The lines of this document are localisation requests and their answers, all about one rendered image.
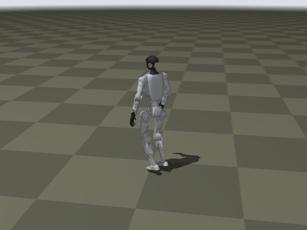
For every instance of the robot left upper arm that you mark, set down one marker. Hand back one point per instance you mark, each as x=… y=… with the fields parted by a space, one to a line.
x=141 y=81

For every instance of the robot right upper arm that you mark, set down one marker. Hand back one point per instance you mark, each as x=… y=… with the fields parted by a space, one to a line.
x=166 y=83

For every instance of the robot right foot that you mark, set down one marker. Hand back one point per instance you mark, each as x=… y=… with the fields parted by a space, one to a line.
x=165 y=163

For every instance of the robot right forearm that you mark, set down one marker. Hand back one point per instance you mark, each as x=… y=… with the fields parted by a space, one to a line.
x=164 y=99

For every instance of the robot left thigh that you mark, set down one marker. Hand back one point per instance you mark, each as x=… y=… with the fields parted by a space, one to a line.
x=145 y=116

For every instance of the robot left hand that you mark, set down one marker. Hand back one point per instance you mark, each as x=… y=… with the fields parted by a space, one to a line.
x=132 y=119

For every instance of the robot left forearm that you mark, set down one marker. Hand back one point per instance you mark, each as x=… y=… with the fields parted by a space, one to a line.
x=135 y=105

